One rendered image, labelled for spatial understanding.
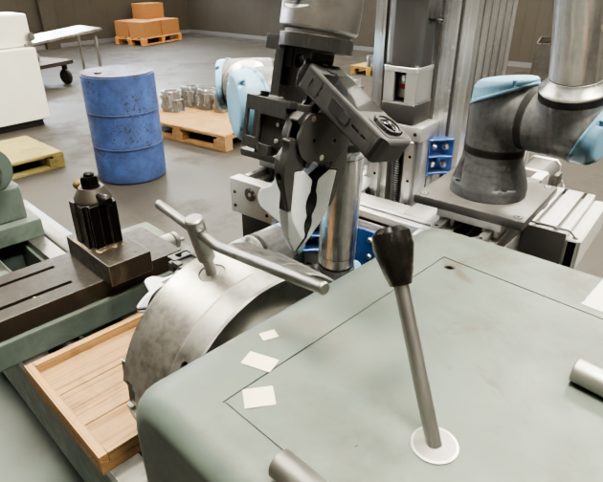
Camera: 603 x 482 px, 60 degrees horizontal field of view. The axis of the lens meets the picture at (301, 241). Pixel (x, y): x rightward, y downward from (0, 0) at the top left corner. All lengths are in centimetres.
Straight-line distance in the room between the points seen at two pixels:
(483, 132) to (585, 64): 22
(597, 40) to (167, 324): 75
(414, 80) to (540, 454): 92
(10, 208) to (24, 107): 480
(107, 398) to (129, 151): 348
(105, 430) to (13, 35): 578
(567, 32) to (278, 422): 74
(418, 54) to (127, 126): 335
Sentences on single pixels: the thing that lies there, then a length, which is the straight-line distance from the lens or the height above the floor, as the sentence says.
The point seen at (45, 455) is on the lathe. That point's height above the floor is 54.
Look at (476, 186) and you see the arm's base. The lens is 109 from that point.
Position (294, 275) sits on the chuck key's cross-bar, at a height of 133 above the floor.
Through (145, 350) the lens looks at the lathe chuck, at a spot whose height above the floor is 116.
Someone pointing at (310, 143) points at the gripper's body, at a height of 143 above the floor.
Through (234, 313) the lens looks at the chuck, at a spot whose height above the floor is 122.
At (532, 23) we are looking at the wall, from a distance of 1035.
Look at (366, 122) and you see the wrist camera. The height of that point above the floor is 146.
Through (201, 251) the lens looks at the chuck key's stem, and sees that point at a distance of 64.
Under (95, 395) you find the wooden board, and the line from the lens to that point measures 106.
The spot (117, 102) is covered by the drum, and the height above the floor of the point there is 66.
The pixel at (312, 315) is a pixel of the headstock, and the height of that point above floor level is 126.
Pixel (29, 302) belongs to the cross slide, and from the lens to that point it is 121.
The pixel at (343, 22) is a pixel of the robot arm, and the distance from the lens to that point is 51.
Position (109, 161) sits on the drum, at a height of 20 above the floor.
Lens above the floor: 158
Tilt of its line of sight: 28 degrees down
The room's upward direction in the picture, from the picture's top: straight up
